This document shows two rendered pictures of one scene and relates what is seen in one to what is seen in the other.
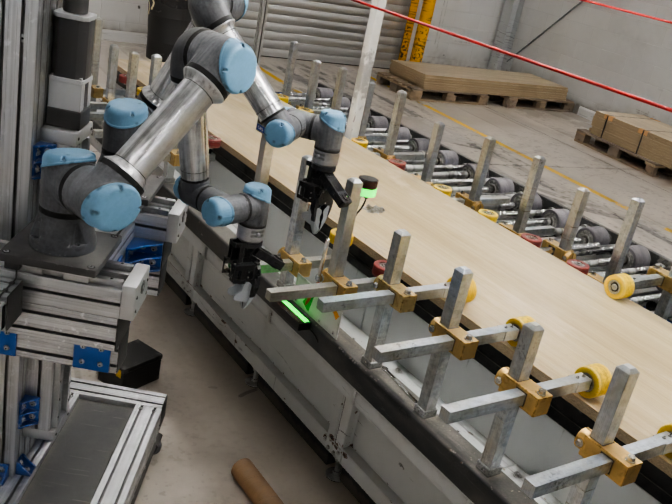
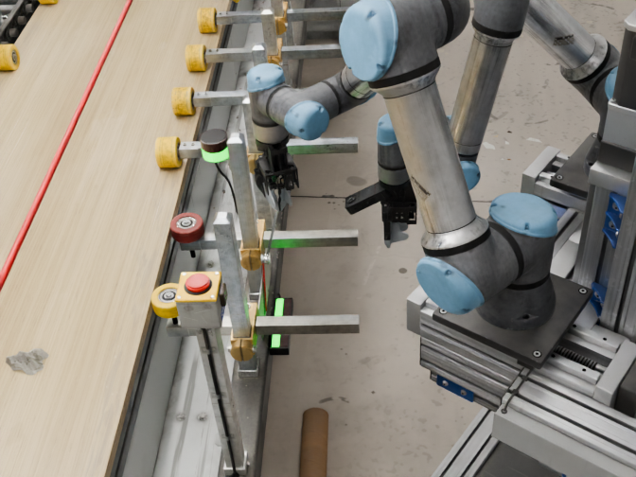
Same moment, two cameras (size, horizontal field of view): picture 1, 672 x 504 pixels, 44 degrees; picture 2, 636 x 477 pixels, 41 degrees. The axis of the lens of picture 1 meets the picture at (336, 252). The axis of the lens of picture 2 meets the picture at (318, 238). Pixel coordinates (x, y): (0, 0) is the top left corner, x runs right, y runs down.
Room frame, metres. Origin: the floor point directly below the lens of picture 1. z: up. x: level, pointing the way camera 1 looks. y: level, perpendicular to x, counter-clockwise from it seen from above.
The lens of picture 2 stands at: (3.32, 1.18, 2.21)
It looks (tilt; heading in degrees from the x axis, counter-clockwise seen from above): 41 degrees down; 223
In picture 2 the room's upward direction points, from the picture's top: 5 degrees counter-clockwise
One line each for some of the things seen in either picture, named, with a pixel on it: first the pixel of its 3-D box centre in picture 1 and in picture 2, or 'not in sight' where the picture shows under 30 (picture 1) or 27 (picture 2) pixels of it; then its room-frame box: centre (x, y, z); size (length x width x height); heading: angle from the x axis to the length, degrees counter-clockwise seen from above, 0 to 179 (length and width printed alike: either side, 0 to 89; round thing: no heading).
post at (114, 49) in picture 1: (110, 94); not in sight; (3.87, 1.22, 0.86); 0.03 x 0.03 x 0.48; 38
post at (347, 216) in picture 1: (339, 253); (248, 220); (2.29, -0.01, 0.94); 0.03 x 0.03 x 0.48; 38
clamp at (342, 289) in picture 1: (338, 284); (252, 244); (2.27, -0.03, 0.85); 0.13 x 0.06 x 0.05; 38
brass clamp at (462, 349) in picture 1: (452, 337); not in sight; (1.88, -0.33, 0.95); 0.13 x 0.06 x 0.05; 38
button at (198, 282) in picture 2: not in sight; (198, 284); (2.69, 0.30, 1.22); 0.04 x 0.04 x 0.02
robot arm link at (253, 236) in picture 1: (251, 232); (394, 168); (2.05, 0.23, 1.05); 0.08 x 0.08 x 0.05
